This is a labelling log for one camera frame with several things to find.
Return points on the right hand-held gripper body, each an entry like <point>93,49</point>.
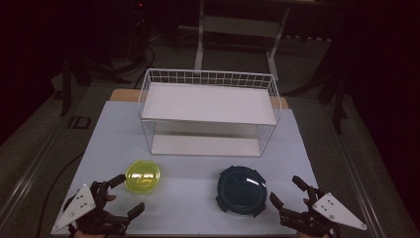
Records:
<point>333,211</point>

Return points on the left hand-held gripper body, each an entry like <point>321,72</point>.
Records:
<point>81,205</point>

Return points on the yellow-green lidded container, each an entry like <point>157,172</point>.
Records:
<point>142,177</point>

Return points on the person's left hand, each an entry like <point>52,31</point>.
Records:
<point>110,197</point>

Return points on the person's right hand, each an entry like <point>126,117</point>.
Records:
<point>306,201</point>

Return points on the white table cover sheet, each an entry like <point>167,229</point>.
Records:
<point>185,205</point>

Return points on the black floor socket plate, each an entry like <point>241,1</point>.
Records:
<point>79,122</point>

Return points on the black stand leg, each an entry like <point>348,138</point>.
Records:
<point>66,86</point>
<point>336,99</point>

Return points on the white metal stand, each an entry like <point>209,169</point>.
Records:
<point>237,26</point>

